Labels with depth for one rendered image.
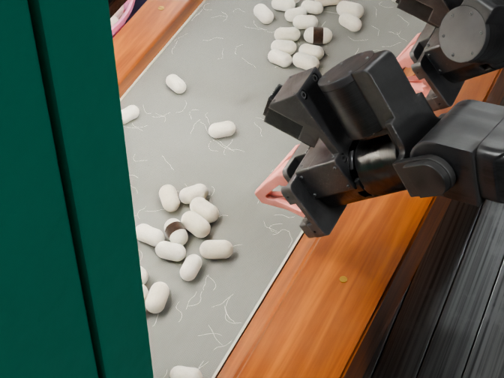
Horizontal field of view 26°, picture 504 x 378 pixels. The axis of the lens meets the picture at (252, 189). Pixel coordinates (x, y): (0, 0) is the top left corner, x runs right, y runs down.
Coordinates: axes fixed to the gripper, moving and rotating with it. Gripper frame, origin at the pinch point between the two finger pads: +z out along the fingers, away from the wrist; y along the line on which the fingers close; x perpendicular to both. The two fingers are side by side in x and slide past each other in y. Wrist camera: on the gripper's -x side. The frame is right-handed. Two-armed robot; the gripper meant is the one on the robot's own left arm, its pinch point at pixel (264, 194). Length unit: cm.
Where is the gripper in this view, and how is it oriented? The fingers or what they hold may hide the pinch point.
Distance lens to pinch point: 111.2
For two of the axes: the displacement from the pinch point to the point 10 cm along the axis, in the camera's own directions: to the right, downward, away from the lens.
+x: 5.8, 7.3, 3.7
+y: -4.5, 6.6, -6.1
